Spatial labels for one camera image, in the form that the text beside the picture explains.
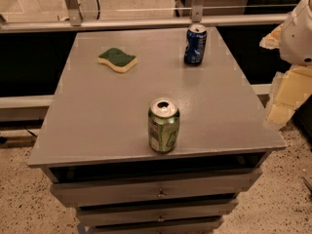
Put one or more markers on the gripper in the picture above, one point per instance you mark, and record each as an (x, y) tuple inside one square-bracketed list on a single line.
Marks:
[(298, 36)]

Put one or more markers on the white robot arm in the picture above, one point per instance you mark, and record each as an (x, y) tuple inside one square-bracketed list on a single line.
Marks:
[(300, 17)]

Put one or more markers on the blue soda can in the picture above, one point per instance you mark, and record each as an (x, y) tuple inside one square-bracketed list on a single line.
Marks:
[(196, 37)]

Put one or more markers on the green soda can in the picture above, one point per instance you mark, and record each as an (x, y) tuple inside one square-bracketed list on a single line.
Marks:
[(163, 124)]

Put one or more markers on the bottom grey drawer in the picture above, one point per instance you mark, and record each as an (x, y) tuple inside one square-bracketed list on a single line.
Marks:
[(182, 226)]

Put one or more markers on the grey drawer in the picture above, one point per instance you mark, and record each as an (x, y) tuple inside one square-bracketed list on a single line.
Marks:
[(182, 226), (152, 188), (156, 212)]

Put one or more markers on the green and yellow sponge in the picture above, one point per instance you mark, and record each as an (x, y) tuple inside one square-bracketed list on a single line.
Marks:
[(117, 60)]

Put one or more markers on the grey drawer cabinet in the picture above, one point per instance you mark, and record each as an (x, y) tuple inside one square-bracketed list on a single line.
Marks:
[(138, 142)]

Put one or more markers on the top grey drawer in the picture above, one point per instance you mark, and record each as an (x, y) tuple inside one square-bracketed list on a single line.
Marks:
[(152, 188)]

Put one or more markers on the middle grey drawer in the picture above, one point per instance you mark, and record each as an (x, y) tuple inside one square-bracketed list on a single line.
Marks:
[(156, 212)]

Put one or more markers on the metal railing frame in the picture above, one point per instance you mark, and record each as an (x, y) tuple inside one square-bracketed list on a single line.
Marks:
[(91, 15)]

